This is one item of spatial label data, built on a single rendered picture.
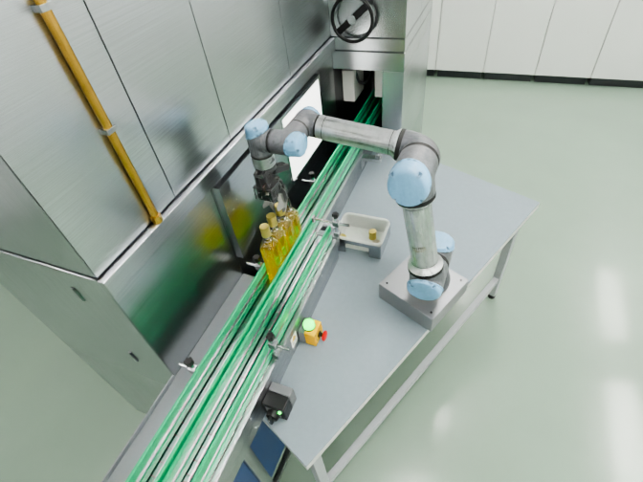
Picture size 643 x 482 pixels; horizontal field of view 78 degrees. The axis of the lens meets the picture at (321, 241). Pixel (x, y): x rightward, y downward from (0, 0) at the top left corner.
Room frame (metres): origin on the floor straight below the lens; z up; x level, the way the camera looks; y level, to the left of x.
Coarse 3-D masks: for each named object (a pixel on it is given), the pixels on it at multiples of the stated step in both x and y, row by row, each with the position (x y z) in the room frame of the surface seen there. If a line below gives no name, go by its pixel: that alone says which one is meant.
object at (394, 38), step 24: (336, 0) 2.09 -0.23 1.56; (384, 0) 1.99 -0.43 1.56; (408, 0) 1.96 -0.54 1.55; (336, 24) 2.10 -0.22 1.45; (384, 24) 1.99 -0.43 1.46; (408, 24) 1.98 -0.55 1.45; (336, 48) 2.10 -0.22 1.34; (360, 48) 2.04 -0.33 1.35; (384, 48) 1.99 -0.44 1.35; (408, 48) 2.01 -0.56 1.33
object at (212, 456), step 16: (320, 256) 1.09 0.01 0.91; (304, 272) 0.98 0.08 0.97; (304, 288) 0.95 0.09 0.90; (288, 304) 0.84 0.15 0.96; (288, 320) 0.82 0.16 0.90; (272, 352) 0.70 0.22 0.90; (256, 368) 0.62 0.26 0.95; (256, 384) 0.60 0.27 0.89; (240, 400) 0.53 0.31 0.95; (240, 416) 0.50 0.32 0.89; (224, 432) 0.44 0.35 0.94; (224, 448) 0.42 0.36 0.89; (208, 464) 0.37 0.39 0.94; (192, 480) 0.33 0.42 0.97; (208, 480) 0.34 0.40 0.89
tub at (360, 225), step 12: (348, 216) 1.40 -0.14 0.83; (360, 216) 1.38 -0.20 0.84; (372, 216) 1.36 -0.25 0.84; (348, 228) 1.38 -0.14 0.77; (360, 228) 1.37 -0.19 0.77; (372, 228) 1.35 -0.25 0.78; (384, 228) 1.32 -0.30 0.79; (348, 240) 1.24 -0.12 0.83; (360, 240) 1.22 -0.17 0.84; (372, 240) 1.28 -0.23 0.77
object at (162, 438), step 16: (336, 160) 1.76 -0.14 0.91; (320, 176) 1.56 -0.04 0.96; (304, 208) 1.39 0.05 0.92; (256, 288) 0.97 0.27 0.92; (240, 304) 0.87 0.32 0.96; (240, 320) 0.85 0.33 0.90; (224, 336) 0.77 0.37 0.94; (208, 352) 0.70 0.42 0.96; (208, 368) 0.67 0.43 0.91; (192, 384) 0.60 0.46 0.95; (192, 400) 0.58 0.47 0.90; (176, 416) 0.52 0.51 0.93; (160, 432) 0.46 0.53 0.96; (160, 448) 0.44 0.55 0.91; (144, 464) 0.39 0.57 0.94; (128, 480) 0.35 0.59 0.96; (144, 480) 0.37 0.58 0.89
